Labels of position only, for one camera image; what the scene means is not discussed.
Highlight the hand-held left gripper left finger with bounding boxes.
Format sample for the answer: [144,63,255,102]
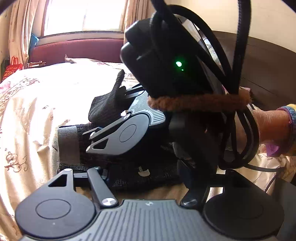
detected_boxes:
[47,167,119,208]

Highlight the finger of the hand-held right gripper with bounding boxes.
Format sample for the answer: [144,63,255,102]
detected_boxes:
[85,113,130,154]
[119,85,145,99]

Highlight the thin black cable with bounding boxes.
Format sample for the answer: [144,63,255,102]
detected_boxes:
[176,14,285,193]

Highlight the beige patterned curtain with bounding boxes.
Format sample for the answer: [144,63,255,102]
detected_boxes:
[8,0,50,67]
[124,0,153,30]

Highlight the red paper bag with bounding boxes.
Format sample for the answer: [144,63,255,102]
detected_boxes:
[2,56,23,80]

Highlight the maroon upholstered bench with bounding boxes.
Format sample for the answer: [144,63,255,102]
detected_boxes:
[29,38,126,67]

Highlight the floral bed blanket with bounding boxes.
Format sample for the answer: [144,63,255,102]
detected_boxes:
[0,58,296,241]

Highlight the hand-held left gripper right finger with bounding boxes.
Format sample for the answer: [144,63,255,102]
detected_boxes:
[180,186,208,207]

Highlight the dark grey pants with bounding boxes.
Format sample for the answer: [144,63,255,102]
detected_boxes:
[57,70,188,192]

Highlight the person's right forearm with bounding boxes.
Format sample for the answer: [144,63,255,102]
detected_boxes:
[251,104,296,158]

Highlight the window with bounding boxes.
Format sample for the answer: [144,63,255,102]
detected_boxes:
[44,0,127,37]

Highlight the dark wooden headboard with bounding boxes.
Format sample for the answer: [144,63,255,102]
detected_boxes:
[208,30,296,112]

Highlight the black braided cable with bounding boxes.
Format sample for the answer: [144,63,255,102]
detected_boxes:
[229,0,252,98]

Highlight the brown fuzzy band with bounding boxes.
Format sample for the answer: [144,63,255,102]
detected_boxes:
[148,89,253,112]

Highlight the blue bag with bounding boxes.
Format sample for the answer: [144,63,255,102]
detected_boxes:
[30,32,40,48]

